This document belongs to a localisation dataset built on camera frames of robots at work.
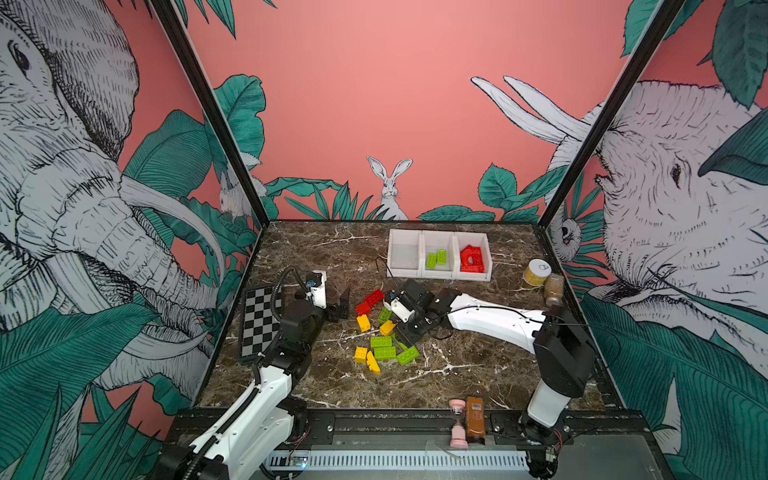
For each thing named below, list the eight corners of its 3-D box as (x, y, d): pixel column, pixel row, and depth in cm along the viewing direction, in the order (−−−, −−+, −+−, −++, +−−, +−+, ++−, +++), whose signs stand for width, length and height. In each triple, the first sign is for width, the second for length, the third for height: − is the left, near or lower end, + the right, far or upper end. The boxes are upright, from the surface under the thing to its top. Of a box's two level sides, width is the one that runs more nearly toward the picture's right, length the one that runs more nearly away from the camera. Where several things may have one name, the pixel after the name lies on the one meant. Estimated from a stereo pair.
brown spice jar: (543, 305, 100) (550, 297, 96) (542, 280, 106) (548, 272, 102) (560, 309, 99) (567, 301, 95) (557, 283, 106) (564, 275, 102)
